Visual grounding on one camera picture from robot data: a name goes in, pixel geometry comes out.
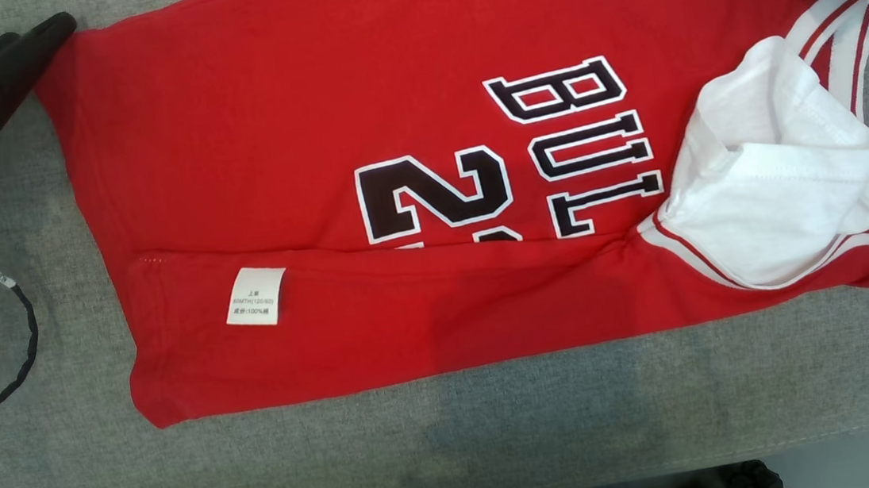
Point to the red basketball jersey white trim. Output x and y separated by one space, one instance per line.
268 92

